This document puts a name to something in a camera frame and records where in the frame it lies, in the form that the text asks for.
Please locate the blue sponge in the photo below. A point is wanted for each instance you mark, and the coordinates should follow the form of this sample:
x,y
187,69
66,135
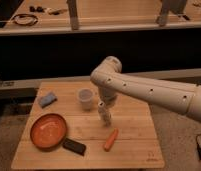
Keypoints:
x,y
47,99

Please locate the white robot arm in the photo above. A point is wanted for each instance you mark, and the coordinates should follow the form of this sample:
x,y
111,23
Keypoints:
x,y
182,98

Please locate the orange frying pan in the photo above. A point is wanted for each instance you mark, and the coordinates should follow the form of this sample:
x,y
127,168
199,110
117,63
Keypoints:
x,y
50,130

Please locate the grey metal leg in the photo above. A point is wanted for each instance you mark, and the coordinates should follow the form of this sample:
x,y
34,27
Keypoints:
x,y
175,6

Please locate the wooden folding table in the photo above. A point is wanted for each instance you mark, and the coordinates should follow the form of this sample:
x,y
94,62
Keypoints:
x,y
135,147

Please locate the orange carrot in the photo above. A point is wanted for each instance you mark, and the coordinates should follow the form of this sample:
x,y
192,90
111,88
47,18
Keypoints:
x,y
110,141

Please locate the grey metal post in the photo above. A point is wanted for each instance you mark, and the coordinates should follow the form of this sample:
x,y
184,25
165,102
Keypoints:
x,y
74,22

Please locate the small dark objects on bench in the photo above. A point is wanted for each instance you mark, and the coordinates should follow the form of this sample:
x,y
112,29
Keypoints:
x,y
38,9

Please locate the small white bottle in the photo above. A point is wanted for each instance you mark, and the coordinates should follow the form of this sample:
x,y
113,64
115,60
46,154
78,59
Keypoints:
x,y
104,113

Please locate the clear plastic cup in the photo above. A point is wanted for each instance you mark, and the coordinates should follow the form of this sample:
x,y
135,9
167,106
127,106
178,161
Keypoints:
x,y
85,98

